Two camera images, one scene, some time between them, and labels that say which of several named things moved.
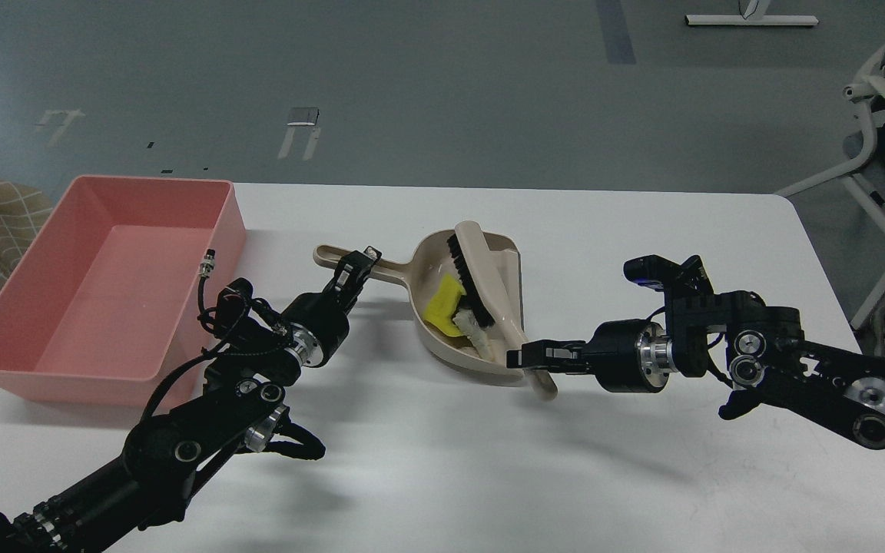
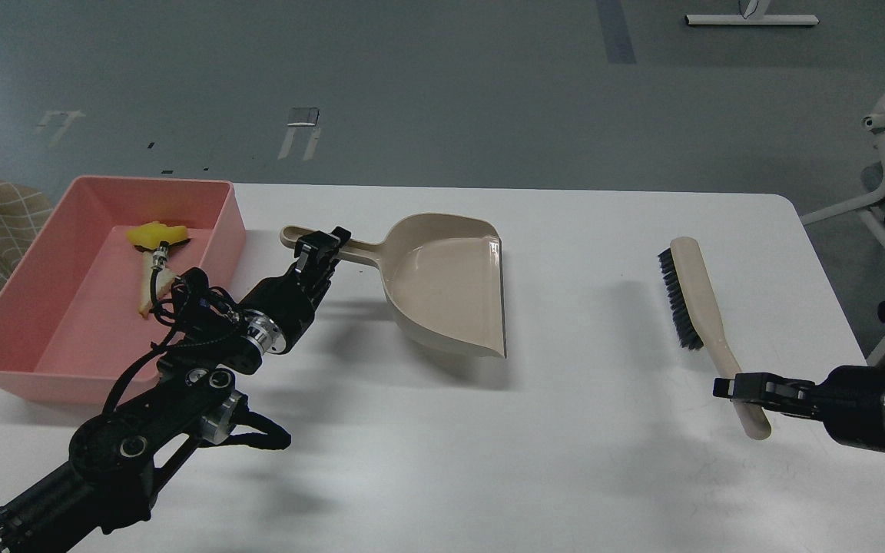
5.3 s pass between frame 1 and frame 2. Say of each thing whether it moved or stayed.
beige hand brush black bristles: moved
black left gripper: moved
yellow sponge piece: moved
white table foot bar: stayed
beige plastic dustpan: moved
